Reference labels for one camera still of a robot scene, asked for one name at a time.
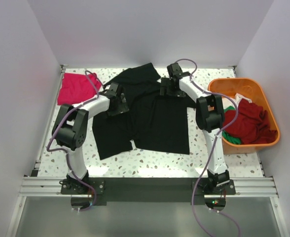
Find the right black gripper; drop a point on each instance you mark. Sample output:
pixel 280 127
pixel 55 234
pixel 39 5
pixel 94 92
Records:
pixel 165 82

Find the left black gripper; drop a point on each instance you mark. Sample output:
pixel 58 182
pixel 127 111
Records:
pixel 122 106

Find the black t shirt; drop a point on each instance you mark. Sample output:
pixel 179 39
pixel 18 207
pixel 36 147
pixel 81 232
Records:
pixel 153 122

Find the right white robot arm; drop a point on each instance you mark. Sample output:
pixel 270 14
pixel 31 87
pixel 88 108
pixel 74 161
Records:
pixel 209 119

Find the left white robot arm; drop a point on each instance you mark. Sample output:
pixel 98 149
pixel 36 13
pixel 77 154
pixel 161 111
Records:
pixel 70 130

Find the folded pink t shirt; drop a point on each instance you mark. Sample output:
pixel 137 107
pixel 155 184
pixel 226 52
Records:
pixel 76 88

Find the white t shirt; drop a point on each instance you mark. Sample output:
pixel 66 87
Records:
pixel 236 100

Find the orange plastic basket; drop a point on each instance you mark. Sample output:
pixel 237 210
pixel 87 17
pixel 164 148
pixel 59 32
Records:
pixel 251 89

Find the green t shirt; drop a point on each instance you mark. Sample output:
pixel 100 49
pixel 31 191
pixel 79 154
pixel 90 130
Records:
pixel 227 136

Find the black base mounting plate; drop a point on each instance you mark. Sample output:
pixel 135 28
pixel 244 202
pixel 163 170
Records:
pixel 101 191

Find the dark red t shirt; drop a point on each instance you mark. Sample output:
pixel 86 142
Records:
pixel 252 125

